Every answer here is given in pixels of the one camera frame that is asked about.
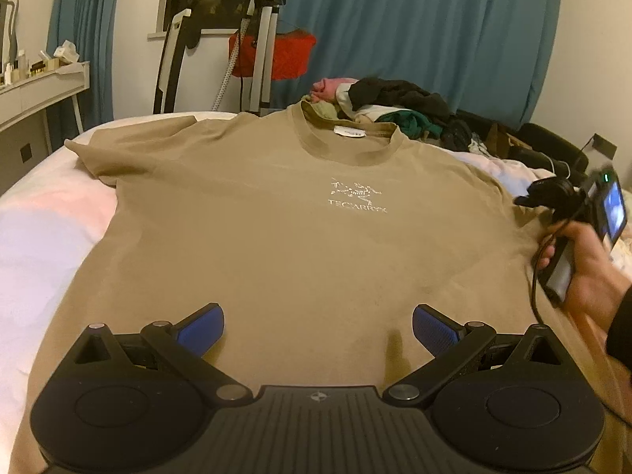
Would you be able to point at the folded ironing board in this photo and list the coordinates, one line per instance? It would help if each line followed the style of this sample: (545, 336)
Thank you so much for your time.
(170, 69)

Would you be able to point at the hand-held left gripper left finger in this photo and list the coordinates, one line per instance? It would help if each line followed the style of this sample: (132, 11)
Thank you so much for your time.
(197, 328)

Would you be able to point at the pink garment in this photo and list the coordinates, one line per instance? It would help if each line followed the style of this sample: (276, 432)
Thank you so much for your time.
(331, 88)

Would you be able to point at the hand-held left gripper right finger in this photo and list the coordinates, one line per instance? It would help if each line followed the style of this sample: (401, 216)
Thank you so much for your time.
(434, 330)

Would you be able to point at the red cloth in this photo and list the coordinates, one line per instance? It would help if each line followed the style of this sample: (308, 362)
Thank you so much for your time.
(291, 57)

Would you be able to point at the black garment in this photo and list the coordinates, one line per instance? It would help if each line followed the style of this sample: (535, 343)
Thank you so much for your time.
(395, 94)

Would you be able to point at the cardboard box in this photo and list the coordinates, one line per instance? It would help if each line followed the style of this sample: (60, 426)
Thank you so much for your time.
(508, 140)

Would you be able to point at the wide blue curtain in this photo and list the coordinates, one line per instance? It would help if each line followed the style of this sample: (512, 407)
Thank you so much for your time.
(419, 19)

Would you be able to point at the tan printed t-shirt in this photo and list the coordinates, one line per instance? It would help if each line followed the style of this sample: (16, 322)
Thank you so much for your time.
(271, 237)

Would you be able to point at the garment steamer stand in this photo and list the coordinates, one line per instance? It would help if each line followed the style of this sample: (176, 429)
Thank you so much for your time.
(261, 34)

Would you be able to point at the white dressing table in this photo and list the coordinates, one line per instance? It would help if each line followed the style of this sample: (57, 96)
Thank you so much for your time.
(39, 91)

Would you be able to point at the green garment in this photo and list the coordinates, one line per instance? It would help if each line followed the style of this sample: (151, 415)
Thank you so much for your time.
(414, 123)

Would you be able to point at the tissue box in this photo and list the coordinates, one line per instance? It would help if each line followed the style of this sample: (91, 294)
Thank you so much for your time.
(66, 53)

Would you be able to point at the dark floor-level wall socket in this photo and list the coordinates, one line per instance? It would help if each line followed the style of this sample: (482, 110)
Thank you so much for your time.
(25, 152)

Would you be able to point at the yellow towel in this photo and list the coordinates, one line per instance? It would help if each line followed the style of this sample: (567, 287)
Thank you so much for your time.
(323, 110)

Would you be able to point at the wavy framed mirror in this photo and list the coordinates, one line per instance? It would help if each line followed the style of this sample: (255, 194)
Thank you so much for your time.
(7, 24)

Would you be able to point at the person's right hand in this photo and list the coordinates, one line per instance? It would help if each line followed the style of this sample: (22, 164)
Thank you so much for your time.
(595, 276)

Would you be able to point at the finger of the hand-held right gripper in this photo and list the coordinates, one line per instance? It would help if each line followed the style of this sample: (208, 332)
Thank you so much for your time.
(545, 191)

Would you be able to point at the narrow blue curtain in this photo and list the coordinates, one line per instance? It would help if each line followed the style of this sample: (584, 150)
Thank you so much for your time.
(84, 19)

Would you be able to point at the row of cosmetic bottles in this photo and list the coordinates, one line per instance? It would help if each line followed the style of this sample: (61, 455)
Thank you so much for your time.
(34, 66)

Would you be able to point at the person's right forearm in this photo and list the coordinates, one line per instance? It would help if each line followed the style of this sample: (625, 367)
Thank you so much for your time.
(621, 335)

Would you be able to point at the black sofa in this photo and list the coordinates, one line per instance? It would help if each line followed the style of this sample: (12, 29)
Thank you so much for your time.
(538, 143)

